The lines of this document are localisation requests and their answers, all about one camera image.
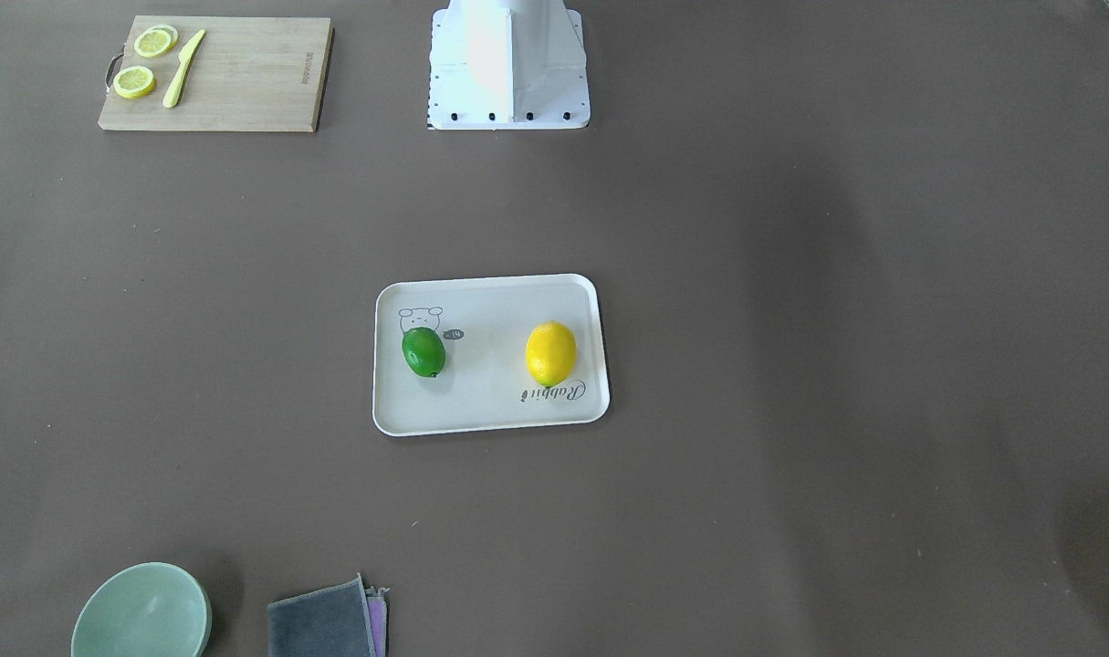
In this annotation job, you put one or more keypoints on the yellow lemon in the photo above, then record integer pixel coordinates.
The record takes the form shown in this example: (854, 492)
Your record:
(551, 353)

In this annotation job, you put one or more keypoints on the green lime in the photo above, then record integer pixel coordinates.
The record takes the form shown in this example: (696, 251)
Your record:
(423, 351)

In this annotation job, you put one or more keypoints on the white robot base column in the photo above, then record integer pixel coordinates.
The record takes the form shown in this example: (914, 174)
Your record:
(507, 65)

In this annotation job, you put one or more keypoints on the white rabbit tray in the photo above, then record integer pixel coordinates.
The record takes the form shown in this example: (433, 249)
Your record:
(485, 385)

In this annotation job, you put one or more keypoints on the grey folded cloth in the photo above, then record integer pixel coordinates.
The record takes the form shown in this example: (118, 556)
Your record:
(344, 620)

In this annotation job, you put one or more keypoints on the wooden cutting board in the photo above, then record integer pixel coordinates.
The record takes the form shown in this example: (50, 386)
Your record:
(249, 73)

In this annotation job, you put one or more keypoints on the yellow plastic knife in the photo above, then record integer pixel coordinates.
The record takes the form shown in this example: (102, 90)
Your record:
(174, 92)

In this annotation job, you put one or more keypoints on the lemon slice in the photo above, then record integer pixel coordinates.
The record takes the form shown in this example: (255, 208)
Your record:
(133, 82)
(156, 41)

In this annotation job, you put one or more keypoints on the green ceramic bowl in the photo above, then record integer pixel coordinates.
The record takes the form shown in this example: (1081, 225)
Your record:
(151, 609)

